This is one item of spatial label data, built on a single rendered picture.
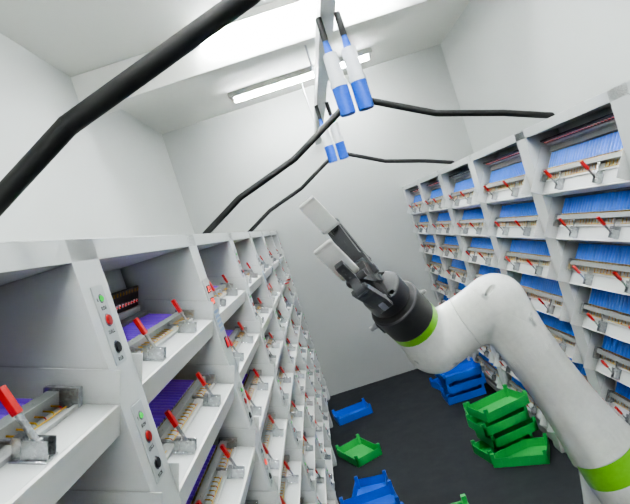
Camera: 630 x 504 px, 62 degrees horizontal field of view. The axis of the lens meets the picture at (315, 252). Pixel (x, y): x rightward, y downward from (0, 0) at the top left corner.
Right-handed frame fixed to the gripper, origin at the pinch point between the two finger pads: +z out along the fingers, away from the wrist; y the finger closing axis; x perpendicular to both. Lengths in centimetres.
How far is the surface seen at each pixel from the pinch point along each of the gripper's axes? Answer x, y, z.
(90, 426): -35.0, -18.6, 8.8
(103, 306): -32.1, -0.2, 12.7
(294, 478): -87, 54, -110
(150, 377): -39.1, 0.3, -2.6
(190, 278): -48, 55, -19
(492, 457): -45, 99, -245
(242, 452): -65, 26, -55
